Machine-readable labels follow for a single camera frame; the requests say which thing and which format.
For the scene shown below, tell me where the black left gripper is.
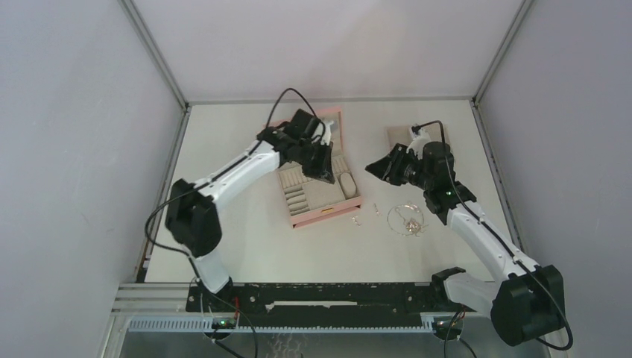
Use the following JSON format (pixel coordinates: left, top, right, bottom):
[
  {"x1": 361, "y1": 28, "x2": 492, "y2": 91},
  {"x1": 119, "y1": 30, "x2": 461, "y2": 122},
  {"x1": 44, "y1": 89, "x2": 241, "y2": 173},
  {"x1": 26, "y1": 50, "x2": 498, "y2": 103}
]
[{"x1": 296, "y1": 140, "x2": 334, "y2": 184}]

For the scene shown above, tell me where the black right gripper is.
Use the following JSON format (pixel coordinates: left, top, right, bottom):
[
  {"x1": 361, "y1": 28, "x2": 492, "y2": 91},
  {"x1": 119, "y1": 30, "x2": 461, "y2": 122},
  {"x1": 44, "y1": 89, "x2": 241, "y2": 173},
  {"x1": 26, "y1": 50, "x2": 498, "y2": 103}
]
[{"x1": 365, "y1": 142, "x2": 433, "y2": 191}]

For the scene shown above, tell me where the pink jewelry box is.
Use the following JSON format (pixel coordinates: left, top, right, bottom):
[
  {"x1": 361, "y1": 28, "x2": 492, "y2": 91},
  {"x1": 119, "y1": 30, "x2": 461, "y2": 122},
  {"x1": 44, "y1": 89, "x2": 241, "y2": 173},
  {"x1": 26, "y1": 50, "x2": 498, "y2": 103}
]
[{"x1": 276, "y1": 107, "x2": 363, "y2": 228}]

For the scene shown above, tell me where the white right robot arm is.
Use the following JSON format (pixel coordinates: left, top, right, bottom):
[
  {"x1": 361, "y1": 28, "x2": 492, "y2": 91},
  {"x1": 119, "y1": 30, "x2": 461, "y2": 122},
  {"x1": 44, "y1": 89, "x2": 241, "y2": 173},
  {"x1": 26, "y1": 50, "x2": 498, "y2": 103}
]
[{"x1": 365, "y1": 141, "x2": 573, "y2": 349}]

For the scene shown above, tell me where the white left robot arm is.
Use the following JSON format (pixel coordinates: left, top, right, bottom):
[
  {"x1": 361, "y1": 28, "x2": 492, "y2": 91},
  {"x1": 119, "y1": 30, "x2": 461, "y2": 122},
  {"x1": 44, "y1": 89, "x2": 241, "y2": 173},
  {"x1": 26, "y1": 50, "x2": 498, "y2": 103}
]
[{"x1": 165, "y1": 109, "x2": 337, "y2": 311}]

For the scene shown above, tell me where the beige oval watch pillow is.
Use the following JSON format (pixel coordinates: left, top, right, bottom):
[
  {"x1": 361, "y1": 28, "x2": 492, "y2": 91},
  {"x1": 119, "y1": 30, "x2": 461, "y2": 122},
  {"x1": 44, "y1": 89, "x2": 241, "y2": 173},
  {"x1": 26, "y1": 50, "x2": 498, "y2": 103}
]
[{"x1": 339, "y1": 172, "x2": 357, "y2": 199}]

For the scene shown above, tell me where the beige divided tray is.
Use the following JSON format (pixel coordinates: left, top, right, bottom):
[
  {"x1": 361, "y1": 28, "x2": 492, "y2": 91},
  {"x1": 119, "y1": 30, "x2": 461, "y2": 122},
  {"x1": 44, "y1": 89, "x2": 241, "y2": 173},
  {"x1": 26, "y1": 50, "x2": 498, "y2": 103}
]
[{"x1": 385, "y1": 123, "x2": 450, "y2": 153}]

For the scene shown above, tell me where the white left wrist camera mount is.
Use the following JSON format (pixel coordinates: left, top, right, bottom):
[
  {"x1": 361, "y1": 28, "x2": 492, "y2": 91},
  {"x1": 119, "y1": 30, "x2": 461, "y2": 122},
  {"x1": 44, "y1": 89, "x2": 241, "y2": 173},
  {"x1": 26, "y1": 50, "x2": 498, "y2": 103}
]
[{"x1": 319, "y1": 119, "x2": 338, "y2": 145}]

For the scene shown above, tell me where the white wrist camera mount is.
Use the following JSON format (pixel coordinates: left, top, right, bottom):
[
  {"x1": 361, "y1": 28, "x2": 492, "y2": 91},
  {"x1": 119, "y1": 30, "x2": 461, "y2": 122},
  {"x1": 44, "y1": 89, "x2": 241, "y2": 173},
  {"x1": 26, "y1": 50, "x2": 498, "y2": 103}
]
[
  {"x1": 407, "y1": 128, "x2": 432, "y2": 160},
  {"x1": 319, "y1": 119, "x2": 338, "y2": 145}
]

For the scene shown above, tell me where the silver hoop necklace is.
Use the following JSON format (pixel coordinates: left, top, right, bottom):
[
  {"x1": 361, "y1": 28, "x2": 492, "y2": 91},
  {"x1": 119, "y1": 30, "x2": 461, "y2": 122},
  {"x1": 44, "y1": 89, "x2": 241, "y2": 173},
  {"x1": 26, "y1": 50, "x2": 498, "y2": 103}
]
[{"x1": 387, "y1": 202, "x2": 426, "y2": 237}]

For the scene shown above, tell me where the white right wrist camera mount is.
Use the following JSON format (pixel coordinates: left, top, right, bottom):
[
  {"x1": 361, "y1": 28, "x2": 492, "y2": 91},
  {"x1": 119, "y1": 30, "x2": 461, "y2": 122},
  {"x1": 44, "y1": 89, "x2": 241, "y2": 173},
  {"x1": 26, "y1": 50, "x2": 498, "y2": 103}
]
[{"x1": 407, "y1": 128, "x2": 432, "y2": 160}]

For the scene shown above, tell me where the black right camera cable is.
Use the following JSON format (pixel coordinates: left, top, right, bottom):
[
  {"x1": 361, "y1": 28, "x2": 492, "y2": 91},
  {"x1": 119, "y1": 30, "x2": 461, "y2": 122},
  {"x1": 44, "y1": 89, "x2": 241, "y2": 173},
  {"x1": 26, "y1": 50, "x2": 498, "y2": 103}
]
[{"x1": 411, "y1": 119, "x2": 575, "y2": 352}]

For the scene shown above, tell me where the black camera cable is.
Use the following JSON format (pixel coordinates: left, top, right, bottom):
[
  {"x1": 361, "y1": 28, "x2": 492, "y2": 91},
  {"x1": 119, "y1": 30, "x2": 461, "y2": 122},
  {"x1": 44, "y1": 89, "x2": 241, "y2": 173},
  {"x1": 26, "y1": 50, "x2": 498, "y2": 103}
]
[
  {"x1": 411, "y1": 119, "x2": 575, "y2": 352},
  {"x1": 144, "y1": 87, "x2": 327, "y2": 277}
]

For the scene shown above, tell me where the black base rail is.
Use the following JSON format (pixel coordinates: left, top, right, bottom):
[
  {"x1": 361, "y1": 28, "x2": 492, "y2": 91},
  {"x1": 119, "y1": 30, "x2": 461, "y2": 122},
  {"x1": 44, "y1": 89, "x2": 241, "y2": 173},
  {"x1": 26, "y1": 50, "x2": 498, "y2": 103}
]
[{"x1": 185, "y1": 282, "x2": 463, "y2": 314}]

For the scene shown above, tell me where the white slotted cable duct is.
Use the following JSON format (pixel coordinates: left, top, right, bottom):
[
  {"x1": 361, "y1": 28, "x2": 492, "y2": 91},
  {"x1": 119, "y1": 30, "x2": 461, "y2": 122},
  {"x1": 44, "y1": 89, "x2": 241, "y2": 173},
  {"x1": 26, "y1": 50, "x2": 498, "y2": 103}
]
[{"x1": 127, "y1": 316, "x2": 435, "y2": 333}]

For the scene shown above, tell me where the black left camera cable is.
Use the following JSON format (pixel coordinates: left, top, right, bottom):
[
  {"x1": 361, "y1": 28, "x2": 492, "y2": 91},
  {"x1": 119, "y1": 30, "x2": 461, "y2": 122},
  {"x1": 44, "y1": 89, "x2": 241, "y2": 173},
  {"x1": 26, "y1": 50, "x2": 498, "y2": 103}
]
[{"x1": 144, "y1": 87, "x2": 327, "y2": 277}]

